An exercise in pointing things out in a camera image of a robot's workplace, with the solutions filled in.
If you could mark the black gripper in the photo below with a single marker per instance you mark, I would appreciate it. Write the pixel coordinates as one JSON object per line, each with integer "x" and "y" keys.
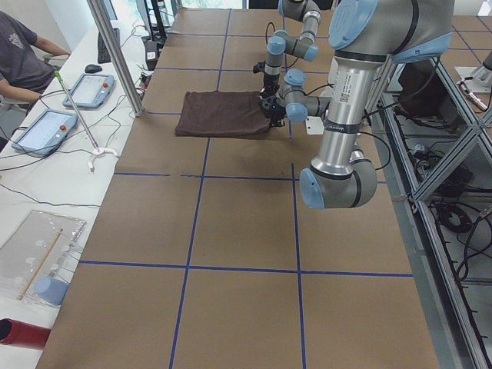
{"x": 272, "y": 81}
{"x": 274, "y": 110}

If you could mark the brown t-shirt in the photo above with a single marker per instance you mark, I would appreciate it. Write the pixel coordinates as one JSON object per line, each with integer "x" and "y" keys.
{"x": 221, "y": 115}

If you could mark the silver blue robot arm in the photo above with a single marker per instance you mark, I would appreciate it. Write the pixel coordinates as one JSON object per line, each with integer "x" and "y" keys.
{"x": 363, "y": 34}
{"x": 308, "y": 13}

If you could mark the black keyboard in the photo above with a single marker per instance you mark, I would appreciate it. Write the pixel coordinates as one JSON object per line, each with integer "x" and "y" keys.
{"x": 103, "y": 52}

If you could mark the upper teach pendant tablet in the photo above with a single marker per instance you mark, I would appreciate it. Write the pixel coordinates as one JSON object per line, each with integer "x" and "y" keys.
{"x": 91, "y": 90}

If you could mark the teach pendant tablet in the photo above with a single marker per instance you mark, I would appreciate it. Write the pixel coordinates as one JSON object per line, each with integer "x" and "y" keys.
{"x": 91, "y": 90}
{"x": 46, "y": 133}

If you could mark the black computer mouse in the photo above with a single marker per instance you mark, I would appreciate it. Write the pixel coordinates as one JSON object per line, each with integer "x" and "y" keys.
{"x": 91, "y": 69}

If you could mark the lower teach pendant tablet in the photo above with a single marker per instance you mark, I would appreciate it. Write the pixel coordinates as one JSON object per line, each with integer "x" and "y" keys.
{"x": 46, "y": 133}

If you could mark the seated person in grey shirt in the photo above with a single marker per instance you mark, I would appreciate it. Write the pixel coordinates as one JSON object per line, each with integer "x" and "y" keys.
{"x": 24, "y": 76}

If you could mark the blue cup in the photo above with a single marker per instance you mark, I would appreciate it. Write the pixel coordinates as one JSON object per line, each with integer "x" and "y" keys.
{"x": 51, "y": 290}

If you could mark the red cylinder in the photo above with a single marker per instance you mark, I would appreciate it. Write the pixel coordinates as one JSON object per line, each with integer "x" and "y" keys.
{"x": 21, "y": 334}

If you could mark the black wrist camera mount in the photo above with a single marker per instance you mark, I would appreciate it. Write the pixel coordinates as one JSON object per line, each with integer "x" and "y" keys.
{"x": 259, "y": 67}

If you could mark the aluminium frame post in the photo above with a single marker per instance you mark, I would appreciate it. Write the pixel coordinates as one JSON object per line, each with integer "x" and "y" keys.
{"x": 103, "y": 23}

